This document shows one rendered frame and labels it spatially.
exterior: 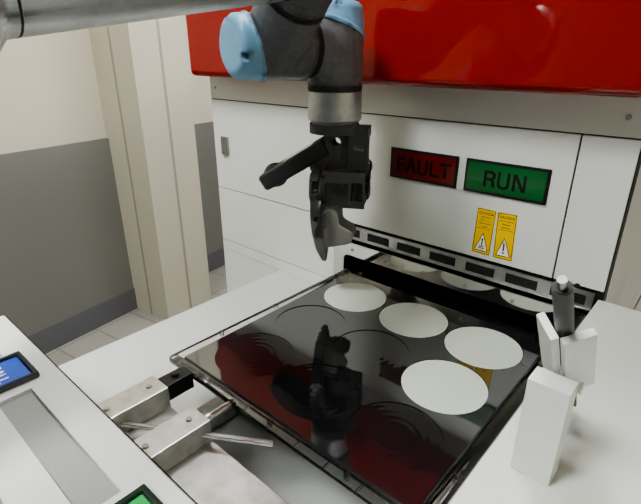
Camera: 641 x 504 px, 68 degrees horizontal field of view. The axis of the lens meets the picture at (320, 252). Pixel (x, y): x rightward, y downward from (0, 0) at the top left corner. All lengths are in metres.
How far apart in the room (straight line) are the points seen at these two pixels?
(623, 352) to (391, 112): 0.46
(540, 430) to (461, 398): 0.20
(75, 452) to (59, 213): 1.97
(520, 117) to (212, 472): 0.56
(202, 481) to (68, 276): 2.02
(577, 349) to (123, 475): 0.35
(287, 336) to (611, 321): 0.41
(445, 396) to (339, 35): 0.46
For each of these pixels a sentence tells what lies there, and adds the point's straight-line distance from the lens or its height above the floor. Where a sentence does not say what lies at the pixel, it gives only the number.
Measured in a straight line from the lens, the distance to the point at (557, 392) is 0.38.
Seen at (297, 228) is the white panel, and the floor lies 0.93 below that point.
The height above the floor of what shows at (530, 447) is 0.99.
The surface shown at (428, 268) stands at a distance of 0.80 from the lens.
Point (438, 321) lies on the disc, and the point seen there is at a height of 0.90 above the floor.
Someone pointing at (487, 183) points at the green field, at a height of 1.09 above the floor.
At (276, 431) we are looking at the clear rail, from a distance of 0.53.
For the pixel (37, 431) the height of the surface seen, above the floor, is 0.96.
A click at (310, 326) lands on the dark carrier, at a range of 0.70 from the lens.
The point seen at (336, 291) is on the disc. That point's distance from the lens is 0.79.
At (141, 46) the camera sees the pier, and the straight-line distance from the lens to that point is 2.29.
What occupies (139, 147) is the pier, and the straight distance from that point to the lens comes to 2.32.
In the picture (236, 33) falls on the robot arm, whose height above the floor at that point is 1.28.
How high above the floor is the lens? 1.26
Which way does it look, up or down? 23 degrees down
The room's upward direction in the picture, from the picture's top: straight up
